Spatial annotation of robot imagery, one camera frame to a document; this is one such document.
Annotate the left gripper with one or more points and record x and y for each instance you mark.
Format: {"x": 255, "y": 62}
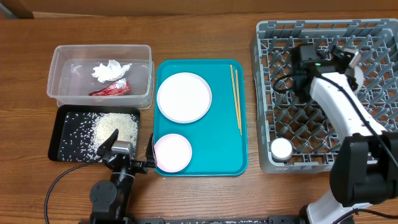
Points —
{"x": 143, "y": 167}

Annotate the grey bowl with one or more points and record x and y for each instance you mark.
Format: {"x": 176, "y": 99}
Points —
{"x": 355, "y": 74}

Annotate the small pink-white plate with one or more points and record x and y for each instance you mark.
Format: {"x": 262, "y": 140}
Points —
{"x": 173, "y": 153}

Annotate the red snack wrapper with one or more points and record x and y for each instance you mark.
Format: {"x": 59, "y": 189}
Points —
{"x": 119, "y": 87}

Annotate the large white plate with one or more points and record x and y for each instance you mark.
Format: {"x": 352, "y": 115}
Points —
{"x": 184, "y": 97}

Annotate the white tissue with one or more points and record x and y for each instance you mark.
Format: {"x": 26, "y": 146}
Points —
{"x": 112, "y": 72}

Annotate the small white cup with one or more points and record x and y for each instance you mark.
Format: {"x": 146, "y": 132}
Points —
{"x": 281, "y": 149}

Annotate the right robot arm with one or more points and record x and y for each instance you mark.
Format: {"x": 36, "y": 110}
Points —
{"x": 365, "y": 171}

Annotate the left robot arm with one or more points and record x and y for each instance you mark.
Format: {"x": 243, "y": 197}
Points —
{"x": 110, "y": 198}

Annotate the spilled rice grains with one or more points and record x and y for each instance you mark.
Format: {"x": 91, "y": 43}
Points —
{"x": 84, "y": 132}

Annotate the black tray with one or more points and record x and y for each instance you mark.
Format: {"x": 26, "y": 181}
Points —
{"x": 63, "y": 110}

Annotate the clear plastic bin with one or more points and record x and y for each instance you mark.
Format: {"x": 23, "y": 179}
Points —
{"x": 72, "y": 67}

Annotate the teal serving tray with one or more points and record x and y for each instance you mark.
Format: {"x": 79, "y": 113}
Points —
{"x": 218, "y": 148}

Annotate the grey dish rack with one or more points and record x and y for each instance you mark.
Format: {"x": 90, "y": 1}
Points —
{"x": 281, "y": 115}

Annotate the wooden chopstick right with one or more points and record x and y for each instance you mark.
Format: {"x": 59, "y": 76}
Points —
{"x": 238, "y": 101}

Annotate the wooden chopstick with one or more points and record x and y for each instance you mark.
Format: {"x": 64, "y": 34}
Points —
{"x": 238, "y": 101}
{"x": 234, "y": 95}

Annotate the wooden chopstick left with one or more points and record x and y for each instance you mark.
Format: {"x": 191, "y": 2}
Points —
{"x": 234, "y": 95}

